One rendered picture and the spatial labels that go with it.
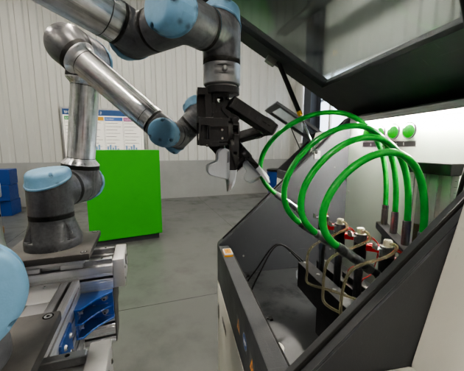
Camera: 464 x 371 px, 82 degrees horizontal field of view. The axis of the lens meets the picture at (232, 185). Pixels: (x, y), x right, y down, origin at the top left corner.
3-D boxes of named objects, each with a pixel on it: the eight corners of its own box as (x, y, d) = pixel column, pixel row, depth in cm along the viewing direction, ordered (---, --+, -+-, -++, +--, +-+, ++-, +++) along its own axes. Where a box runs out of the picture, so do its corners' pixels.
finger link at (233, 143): (225, 168, 57) (225, 127, 55) (233, 168, 57) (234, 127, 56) (230, 171, 52) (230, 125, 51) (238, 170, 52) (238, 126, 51)
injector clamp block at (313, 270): (296, 306, 84) (297, 260, 82) (325, 302, 86) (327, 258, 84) (371, 409, 51) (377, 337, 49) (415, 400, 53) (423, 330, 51)
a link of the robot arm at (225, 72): (236, 72, 58) (244, 60, 50) (236, 94, 58) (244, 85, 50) (201, 70, 56) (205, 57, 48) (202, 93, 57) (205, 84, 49)
